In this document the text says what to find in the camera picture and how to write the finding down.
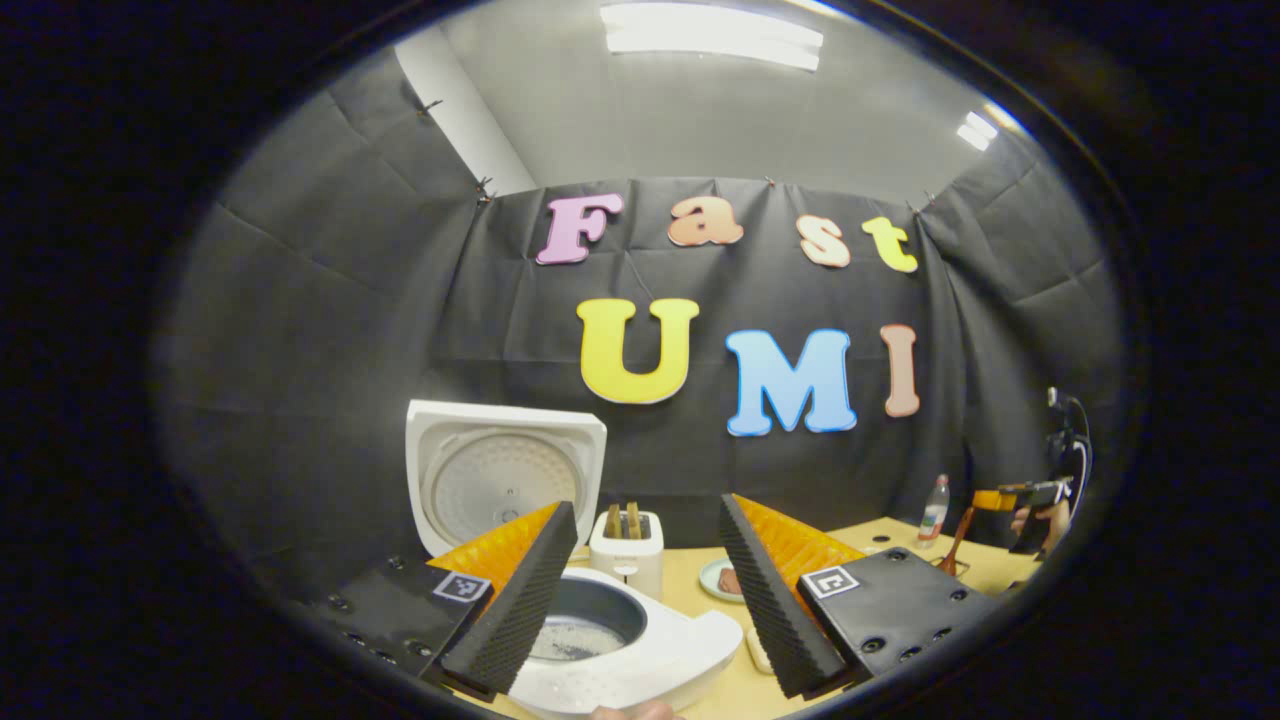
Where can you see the brown bread slice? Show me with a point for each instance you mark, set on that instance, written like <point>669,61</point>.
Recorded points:
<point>612,522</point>
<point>634,520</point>

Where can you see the ceiling light panel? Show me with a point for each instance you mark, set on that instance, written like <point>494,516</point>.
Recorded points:
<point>710,35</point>

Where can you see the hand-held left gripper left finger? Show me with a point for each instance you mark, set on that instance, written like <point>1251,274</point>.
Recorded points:
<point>525,610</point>

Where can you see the white toaster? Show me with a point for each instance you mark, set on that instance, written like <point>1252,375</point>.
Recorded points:
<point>628,565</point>

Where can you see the red meat slice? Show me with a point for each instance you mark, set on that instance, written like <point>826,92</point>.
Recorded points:
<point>731,582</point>

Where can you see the brown wooden spoon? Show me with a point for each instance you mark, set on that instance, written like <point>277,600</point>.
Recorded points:
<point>960,540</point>

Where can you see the pale green plate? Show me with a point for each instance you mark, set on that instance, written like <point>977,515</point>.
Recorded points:
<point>710,580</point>

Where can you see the small ceiling light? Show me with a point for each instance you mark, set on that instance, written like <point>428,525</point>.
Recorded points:
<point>978,130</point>

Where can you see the clear plastic water bottle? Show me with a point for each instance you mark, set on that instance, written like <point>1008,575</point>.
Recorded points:
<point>934,515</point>

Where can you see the clear plastic container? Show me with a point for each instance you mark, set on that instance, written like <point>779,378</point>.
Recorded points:
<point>760,650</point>

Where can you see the black backdrop cloth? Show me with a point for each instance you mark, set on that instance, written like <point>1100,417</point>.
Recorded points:
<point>300,300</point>

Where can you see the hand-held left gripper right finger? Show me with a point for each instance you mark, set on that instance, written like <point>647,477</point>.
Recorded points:
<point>770,610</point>

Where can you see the white rice cooker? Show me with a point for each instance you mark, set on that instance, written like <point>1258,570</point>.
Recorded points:
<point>480,470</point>

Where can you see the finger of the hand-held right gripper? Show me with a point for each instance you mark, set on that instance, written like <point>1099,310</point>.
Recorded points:
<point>1000,498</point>

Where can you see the white rice grains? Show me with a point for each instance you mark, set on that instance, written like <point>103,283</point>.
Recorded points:
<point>570,645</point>

